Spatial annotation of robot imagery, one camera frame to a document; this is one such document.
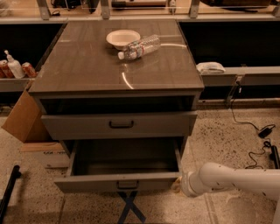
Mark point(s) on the grey top drawer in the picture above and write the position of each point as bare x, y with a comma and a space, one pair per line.
135, 125

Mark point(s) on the red can at edge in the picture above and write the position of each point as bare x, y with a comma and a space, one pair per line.
5, 70

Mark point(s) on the grey drawer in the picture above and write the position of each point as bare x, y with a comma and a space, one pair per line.
135, 125
118, 165

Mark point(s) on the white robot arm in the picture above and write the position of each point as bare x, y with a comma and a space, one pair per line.
212, 178

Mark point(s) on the clear plastic water bottle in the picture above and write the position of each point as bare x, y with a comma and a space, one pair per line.
139, 48

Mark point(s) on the brown cardboard box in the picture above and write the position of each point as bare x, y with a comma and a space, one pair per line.
24, 121

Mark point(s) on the grey drawer cabinet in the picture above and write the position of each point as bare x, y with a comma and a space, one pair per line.
83, 75

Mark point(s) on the grey right shelf rail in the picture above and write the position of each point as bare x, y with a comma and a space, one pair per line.
246, 75

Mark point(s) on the folded white cloth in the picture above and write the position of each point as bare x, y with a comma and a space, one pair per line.
210, 68

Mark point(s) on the black power adapter with cable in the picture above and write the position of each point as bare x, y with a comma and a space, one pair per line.
263, 133

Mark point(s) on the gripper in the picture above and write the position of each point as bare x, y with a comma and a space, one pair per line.
187, 184

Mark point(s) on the black bar left floor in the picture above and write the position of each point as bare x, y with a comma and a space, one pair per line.
15, 174

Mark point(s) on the red soda can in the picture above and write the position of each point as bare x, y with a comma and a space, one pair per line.
29, 70

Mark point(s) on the white paper bowl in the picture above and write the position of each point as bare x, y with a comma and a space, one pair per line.
120, 38

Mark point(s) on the white pump bottle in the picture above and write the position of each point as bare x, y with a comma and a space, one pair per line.
14, 66

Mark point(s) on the grey left shelf rail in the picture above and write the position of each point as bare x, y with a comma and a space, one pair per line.
14, 85

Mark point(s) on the grey shelf rail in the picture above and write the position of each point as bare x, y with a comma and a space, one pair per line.
246, 75
14, 85

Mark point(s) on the white printed cardboard box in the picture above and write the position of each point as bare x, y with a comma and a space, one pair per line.
49, 154

